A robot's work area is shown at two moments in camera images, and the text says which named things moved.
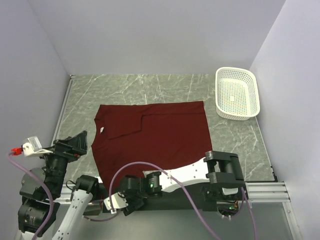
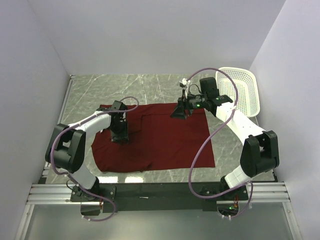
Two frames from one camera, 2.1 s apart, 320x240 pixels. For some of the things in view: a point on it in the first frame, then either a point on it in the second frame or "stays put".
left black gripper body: x=57 y=162 to x=120 y=131
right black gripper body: x=135 y=202 to x=195 y=102
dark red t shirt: x=164 y=134 stays put
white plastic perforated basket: x=237 y=93 stays put
